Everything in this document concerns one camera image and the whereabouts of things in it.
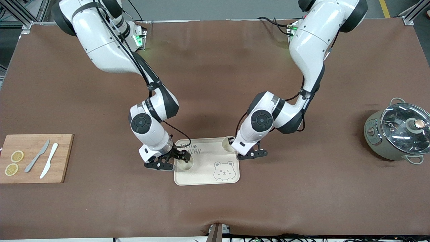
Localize white IKEA cup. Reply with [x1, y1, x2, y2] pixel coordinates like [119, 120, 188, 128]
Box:
[220, 136, 238, 154]
[177, 155, 195, 172]

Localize cream bear print tray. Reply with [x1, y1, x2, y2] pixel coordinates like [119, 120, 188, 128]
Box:
[174, 137, 241, 186]

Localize brown table cover mat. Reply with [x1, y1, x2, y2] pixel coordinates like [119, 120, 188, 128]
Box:
[0, 18, 430, 240]

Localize bamboo cutting board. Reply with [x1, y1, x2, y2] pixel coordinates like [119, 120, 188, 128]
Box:
[0, 134, 74, 184]

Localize white plastic knife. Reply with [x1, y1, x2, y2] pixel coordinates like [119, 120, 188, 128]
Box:
[40, 143, 59, 179]

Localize grey plastic knife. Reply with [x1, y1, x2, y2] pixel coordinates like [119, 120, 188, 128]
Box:
[24, 139, 50, 173]

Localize grey-green electric cooking pot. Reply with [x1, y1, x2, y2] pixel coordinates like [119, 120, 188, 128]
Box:
[364, 97, 430, 165]

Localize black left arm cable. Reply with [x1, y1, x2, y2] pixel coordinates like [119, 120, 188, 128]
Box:
[235, 32, 334, 136]

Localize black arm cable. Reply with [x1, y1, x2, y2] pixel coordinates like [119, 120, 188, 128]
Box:
[96, 0, 192, 158]
[235, 32, 334, 136]

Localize metal table edge bracket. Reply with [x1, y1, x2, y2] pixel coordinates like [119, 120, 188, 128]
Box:
[208, 223, 231, 242]

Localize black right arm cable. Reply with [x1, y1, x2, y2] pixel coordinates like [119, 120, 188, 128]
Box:
[96, 0, 192, 158]

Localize black base cable bundle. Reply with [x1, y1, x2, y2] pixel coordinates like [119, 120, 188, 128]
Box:
[258, 16, 296, 35]

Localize thin black cable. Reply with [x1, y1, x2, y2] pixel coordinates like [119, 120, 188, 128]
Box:
[127, 0, 153, 23]

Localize aluminium frame profile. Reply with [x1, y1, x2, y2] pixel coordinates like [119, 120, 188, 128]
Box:
[401, 0, 430, 26]
[0, 0, 54, 31]

